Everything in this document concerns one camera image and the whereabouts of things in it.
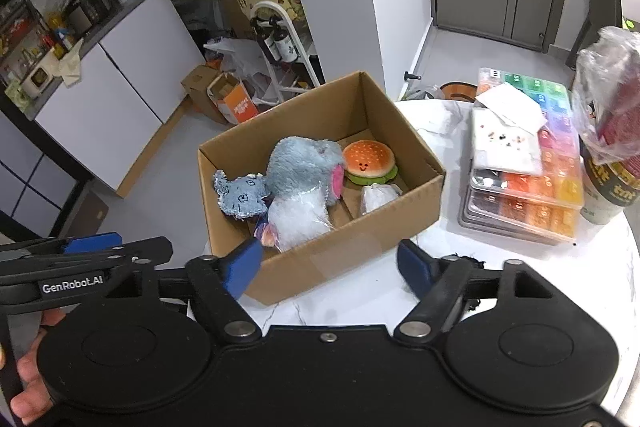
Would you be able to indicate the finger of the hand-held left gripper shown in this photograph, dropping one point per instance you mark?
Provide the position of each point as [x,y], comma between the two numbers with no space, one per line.
[95,243]
[150,253]

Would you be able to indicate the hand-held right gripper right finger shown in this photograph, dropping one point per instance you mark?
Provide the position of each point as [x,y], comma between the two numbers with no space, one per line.
[412,267]

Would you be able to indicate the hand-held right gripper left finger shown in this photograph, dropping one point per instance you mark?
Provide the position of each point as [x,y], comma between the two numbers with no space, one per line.
[245,269]

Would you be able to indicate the brown cardboard box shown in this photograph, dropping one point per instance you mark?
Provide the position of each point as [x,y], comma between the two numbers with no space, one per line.
[350,247]

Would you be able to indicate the small blue elephant plush toy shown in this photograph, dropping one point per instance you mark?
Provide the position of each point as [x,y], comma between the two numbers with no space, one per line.
[242,197]

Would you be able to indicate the grey white fluffy plush toy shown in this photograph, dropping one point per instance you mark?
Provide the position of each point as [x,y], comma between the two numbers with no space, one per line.
[300,172]

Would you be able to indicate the person's left hand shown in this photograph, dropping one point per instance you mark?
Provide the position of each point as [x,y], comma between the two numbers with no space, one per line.
[35,382]

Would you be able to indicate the black-framed panel cabinet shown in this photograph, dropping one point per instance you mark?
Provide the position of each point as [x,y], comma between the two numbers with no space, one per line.
[35,187]

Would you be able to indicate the burger plush toy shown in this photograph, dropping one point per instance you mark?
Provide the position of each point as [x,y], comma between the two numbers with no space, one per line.
[369,159]

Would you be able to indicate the white crumpled tissue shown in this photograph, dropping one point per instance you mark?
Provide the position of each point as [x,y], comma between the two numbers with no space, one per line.
[442,121]

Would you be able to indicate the white kitchen cabinet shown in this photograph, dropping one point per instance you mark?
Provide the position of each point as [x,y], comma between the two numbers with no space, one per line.
[125,97]

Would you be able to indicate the white bead board pack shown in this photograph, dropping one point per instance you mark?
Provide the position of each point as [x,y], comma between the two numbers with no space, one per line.
[505,147]

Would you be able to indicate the colourful bead organizer box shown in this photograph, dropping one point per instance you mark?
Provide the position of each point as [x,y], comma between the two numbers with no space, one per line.
[555,187]

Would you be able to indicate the orange cardboard carton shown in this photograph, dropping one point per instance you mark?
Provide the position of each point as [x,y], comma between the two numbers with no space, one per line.
[240,104]

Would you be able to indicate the white small counter appliance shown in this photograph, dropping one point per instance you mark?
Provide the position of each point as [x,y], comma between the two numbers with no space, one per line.
[36,81]

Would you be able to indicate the crumpled plastic bag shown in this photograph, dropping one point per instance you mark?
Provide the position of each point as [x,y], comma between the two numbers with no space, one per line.
[422,94]

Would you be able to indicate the beige cloth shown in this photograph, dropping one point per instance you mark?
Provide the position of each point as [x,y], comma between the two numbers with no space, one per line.
[70,64]

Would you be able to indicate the orange round stool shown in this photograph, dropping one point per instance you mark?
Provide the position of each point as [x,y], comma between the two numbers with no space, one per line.
[457,91]

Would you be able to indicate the white folded paper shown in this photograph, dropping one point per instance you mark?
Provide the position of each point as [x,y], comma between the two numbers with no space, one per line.
[510,104]

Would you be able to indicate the black door stop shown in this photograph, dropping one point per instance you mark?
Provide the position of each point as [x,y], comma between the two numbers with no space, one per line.
[411,76]

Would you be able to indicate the white plastic bag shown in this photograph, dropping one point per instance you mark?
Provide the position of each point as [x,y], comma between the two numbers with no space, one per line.
[235,57]

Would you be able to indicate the row of condiment bottles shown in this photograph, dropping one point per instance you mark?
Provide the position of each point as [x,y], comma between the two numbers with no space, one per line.
[30,37]

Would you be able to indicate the white metal rack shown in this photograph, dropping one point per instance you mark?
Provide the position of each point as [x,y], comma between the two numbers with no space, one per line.
[312,62]

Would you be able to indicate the dark bottle white label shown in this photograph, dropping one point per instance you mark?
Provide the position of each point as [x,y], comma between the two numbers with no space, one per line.
[286,44]
[267,47]

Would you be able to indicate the black kitchen appliance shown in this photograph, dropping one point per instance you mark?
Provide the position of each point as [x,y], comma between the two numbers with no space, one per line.
[87,9]

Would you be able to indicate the clear plastic bag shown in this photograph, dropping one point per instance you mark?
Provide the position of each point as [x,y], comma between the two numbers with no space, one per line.
[587,97]

